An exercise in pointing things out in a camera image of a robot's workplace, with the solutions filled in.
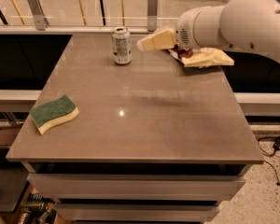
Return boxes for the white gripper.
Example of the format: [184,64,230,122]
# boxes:
[136,5,226,52]

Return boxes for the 7up soda can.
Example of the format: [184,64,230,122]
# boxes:
[111,26,132,65]

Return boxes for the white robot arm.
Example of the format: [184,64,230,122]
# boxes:
[137,0,280,63]

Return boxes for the green and yellow sponge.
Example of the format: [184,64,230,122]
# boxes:
[30,95,79,134]

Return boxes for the brown chip bag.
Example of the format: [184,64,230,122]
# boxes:
[169,47,234,68]

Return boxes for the upper grey drawer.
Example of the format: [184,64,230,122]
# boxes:
[28,174,245,201]

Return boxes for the grey drawer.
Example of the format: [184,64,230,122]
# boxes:
[57,203,219,222]
[28,174,245,201]

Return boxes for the lower grey drawer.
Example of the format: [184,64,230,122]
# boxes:
[57,203,219,222]

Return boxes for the cans in box below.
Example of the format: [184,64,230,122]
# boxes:
[16,193,56,224]

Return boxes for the middle metal railing bracket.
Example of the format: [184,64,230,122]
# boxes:
[147,0,158,32]

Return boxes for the left metal railing bracket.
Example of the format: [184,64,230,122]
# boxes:
[27,0,49,31]

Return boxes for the black power adapter with cable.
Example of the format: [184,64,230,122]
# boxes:
[258,136,280,187]

